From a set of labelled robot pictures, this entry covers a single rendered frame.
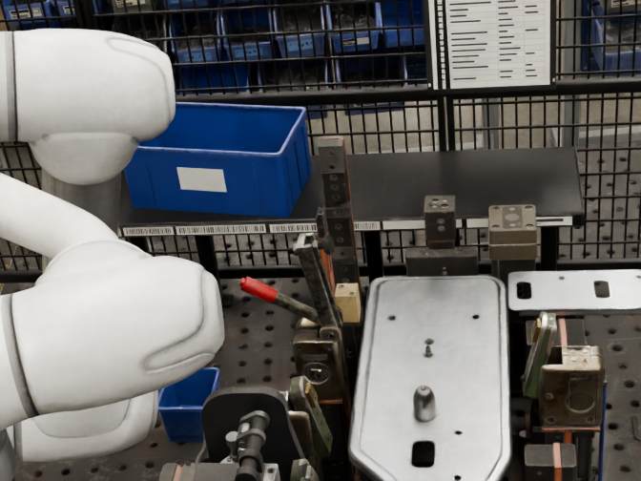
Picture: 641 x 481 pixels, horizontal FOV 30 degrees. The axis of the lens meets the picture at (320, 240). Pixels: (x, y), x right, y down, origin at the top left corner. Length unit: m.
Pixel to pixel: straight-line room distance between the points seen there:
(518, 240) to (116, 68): 0.80
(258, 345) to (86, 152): 0.95
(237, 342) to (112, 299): 1.41
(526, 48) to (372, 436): 0.79
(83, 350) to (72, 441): 0.93
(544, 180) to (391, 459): 0.68
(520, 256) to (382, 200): 0.27
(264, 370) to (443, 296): 0.49
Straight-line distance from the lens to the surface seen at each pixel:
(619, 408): 2.16
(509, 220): 1.97
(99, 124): 1.45
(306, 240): 1.70
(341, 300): 1.83
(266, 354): 2.31
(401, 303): 1.90
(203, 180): 2.09
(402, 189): 2.12
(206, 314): 0.96
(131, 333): 0.94
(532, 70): 2.15
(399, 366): 1.79
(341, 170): 1.96
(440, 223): 1.98
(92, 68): 1.43
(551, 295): 1.91
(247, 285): 1.74
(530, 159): 2.19
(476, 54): 2.13
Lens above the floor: 2.17
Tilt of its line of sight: 35 degrees down
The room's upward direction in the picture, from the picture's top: 7 degrees counter-clockwise
